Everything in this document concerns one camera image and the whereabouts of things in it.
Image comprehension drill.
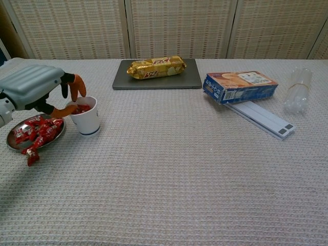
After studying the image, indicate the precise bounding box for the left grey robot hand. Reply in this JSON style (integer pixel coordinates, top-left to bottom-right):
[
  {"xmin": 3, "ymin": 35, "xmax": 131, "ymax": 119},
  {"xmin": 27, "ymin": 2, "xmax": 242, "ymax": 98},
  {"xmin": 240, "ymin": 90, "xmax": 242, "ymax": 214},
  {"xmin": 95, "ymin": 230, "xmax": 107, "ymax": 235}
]
[{"xmin": 0, "ymin": 64, "xmax": 87, "ymax": 119}]

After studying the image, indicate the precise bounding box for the shiny metal bowl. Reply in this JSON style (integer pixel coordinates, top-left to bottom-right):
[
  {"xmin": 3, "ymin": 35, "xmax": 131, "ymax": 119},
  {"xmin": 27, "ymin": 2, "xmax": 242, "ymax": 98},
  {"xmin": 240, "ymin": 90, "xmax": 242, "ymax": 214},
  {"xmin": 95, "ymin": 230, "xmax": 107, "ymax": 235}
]
[{"xmin": 6, "ymin": 114, "xmax": 66, "ymax": 152}]

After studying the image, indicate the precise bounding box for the white paper cup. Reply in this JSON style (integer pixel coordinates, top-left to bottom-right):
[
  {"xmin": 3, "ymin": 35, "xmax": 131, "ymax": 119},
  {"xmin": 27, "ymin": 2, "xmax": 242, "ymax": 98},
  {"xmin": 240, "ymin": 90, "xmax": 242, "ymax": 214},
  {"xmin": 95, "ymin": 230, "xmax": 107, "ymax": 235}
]
[{"xmin": 66, "ymin": 96, "xmax": 101, "ymax": 139}]

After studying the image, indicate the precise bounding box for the woven folding screen panel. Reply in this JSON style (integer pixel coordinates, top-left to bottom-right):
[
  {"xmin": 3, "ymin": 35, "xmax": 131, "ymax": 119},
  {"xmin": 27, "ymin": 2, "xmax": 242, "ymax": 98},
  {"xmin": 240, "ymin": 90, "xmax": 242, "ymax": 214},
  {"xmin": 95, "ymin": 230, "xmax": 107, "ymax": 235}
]
[
  {"xmin": 5, "ymin": 0, "xmax": 129, "ymax": 60},
  {"xmin": 307, "ymin": 23, "xmax": 328, "ymax": 61},
  {"xmin": 227, "ymin": 0, "xmax": 326, "ymax": 60},
  {"xmin": 125, "ymin": 0, "xmax": 238, "ymax": 59}
]

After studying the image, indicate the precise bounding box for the grey metal tray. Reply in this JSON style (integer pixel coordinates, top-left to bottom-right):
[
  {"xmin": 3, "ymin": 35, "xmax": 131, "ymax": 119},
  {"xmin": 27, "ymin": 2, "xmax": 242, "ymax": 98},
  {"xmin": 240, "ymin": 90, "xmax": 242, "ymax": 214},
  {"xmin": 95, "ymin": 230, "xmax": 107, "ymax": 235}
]
[{"xmin": 112, "ymin": 58, "xmax": 203, "ymax": 90}]

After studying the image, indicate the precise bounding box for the gold biscuit packet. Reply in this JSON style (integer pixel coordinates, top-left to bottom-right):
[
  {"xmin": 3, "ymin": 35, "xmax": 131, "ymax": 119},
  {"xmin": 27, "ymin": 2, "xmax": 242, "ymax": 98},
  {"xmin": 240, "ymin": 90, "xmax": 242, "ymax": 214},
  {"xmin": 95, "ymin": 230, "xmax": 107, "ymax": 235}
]
[{"xmin": 127, "ymin": 55, "xmax": 187, "ymax": 80}]

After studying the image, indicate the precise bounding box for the beige woven tablecloth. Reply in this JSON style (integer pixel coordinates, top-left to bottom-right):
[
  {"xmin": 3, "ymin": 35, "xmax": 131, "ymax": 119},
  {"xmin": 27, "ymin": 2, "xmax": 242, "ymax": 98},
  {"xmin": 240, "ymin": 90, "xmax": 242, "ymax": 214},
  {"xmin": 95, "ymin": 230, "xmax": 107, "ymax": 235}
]
[{"xmin": 0, "ymin": 57, "xmax": 328, "ymax": 246}]

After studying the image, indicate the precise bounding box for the orange blue cracker box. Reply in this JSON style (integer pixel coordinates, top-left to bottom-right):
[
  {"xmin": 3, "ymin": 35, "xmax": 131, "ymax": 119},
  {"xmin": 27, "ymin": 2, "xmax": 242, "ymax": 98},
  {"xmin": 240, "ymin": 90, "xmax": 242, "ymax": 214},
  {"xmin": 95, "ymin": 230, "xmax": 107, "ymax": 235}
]
[{"xmin": 202, "ymin": 71, "xmax": 279, "ymax": 105}]

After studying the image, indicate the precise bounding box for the white folded laptop stand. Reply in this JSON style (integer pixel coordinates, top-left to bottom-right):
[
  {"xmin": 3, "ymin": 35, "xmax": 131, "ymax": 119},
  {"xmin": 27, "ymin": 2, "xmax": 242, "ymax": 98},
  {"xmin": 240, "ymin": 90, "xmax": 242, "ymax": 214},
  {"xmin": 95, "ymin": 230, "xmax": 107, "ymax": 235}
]
[{"xmin": 225, "ymin": 100, "xmax": 297, "ymax": 141}]

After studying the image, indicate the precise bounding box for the clear plastic bottle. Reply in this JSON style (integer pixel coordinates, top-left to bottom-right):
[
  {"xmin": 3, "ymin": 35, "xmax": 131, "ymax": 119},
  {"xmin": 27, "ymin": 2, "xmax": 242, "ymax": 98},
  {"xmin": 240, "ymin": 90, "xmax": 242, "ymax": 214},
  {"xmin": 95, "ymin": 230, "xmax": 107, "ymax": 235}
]
[{"xmin": 283, "ymin": 66, "xmax": 314, "ymax": 115}]

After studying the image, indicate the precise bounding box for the brown wooden post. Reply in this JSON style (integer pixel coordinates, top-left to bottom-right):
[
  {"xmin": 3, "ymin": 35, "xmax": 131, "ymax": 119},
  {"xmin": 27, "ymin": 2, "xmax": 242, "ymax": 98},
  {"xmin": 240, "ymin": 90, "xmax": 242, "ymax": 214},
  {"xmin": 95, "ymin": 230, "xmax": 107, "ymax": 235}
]
[{"xmin": 0, "ymin": 5, "xmax": 28, "ymax": 60}]

